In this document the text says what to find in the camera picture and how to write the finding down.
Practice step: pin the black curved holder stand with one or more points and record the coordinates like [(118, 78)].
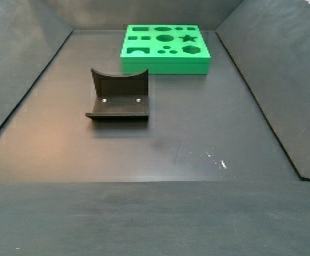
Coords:
[(122, 96)]

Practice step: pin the green shape sorter box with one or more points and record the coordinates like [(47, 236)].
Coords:
[(165, 49)]

